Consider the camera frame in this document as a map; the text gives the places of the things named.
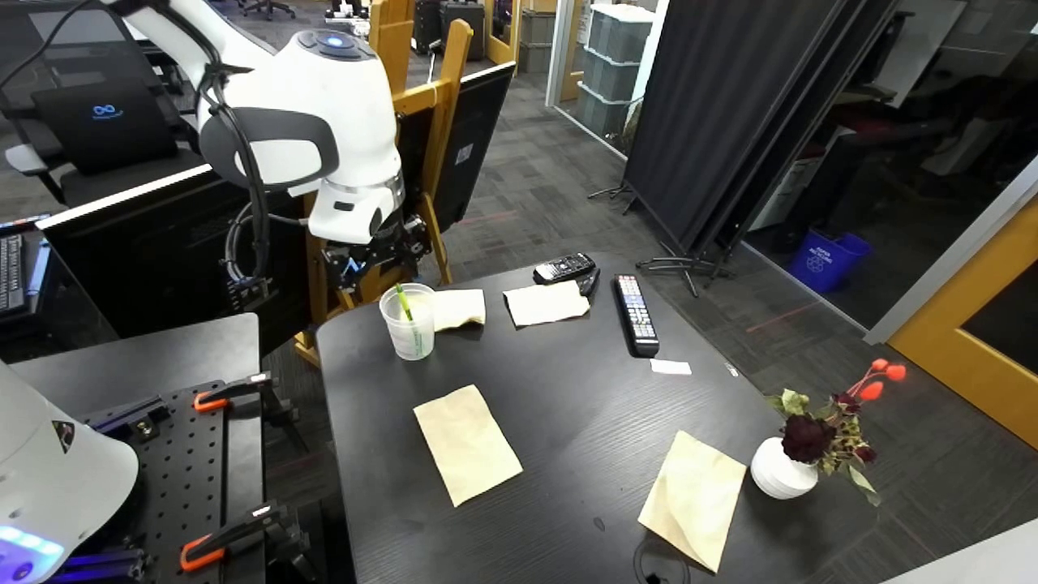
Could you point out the black monitor with blue logo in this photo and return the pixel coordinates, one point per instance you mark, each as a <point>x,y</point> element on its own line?
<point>109,133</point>

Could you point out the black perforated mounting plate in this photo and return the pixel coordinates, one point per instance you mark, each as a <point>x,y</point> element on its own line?
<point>183,475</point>

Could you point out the black backdrop stand legs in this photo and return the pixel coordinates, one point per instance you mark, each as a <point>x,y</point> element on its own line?
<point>670,261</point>

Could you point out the yellow door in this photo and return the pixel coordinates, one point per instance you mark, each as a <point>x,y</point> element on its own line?
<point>941,344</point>

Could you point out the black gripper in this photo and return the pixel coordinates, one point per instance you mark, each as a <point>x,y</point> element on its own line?
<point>377,247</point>

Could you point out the grey plastic drawer unit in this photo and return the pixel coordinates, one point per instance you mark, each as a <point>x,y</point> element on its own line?
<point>614,65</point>

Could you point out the small black remote control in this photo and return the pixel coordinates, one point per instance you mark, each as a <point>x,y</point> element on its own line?
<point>564,269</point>

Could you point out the dark keyboard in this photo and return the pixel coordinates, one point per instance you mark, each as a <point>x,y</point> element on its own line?
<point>22,278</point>

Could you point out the translucent white mug cup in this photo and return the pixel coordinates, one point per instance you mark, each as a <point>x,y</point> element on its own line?
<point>412,338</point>

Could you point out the grey door frame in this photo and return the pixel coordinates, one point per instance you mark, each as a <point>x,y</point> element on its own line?
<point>953,261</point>

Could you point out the grey chair armrest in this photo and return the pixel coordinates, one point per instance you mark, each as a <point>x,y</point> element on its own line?
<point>35,166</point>

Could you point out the small white eraser block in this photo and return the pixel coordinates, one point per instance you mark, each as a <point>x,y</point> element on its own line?
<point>670,369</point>

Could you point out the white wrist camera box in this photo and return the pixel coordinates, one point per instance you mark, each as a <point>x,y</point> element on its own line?
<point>353,226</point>

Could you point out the blue plastic bin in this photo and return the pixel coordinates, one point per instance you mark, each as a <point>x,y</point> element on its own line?
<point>830,261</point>

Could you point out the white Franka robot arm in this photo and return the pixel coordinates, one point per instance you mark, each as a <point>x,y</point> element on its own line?
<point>312,110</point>

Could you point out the black backdrop curtain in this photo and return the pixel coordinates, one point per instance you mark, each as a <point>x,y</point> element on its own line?
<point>735,110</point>

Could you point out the long black remote control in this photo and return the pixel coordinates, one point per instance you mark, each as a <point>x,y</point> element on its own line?
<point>638,312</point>

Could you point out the orange black clamp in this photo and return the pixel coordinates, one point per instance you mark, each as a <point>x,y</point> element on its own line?
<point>222,538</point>
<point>222,397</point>

